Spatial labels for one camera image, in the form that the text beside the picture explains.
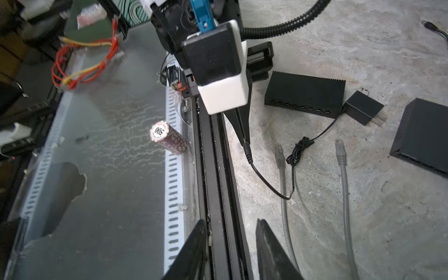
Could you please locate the upper grey ethernet cable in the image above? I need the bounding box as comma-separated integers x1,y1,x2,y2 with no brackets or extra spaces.
334,138,361,280

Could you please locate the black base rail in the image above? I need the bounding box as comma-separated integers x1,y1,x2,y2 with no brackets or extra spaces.
183,70,254,280

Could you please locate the black power adapter cable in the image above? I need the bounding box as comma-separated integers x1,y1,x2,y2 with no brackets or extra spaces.
242,90,387,201
420,20,448,41

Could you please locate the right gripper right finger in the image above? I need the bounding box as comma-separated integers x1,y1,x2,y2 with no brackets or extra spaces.
255,219,304,280

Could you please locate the lower grey ethernet cable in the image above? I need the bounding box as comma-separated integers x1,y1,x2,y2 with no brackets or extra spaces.
274,144,302,274

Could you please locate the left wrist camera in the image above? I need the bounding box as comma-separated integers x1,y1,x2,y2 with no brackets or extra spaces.
182,1,249,115

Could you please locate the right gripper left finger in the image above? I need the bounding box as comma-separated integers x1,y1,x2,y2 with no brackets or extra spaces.
162,219,207,280

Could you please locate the grey ethernet cable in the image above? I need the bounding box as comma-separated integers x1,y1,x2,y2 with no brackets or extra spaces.
334,138,361,280
274,144,302,274

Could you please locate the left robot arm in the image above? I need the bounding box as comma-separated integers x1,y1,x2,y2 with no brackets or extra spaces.
141,1,329,147

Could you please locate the red yellow wire bundle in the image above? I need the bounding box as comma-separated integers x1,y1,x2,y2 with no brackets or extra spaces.
51,17,121,91

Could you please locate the white slotted cable duct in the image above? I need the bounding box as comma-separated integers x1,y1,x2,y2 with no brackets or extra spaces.
14,63,183,280

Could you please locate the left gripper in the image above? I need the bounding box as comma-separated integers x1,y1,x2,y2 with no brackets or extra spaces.
224,41,274,145

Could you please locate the ribbed black network switch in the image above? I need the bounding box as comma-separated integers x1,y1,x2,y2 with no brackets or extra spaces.
264,71,346,119

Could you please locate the poker chip stack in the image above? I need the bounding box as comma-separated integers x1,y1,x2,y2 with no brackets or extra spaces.
149,120,187,155

